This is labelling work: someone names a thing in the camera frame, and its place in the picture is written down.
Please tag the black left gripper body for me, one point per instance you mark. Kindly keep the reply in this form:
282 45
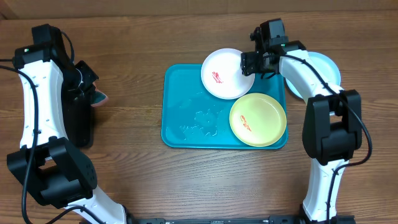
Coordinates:
79 82

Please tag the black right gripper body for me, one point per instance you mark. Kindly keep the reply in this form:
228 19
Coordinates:
258 65

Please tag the pink and green sponge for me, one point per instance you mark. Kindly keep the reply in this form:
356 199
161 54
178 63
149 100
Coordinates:
98 99

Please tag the white plate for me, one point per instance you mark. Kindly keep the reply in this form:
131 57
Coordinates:
222 76

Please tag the yellow-green plate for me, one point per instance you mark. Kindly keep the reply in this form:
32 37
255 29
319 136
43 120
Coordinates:
257 120

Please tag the light blue plate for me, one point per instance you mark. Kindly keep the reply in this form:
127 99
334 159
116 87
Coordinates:
326 68

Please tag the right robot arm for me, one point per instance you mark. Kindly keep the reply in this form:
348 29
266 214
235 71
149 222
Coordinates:
332 127

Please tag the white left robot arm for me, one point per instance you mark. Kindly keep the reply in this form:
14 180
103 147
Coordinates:
59 100

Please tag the teal plastic tray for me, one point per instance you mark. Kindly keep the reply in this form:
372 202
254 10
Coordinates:
194 118

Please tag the black rectangular bin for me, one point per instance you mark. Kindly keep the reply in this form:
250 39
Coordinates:
78 118

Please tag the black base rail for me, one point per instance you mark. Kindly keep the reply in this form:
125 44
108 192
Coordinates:
214 220

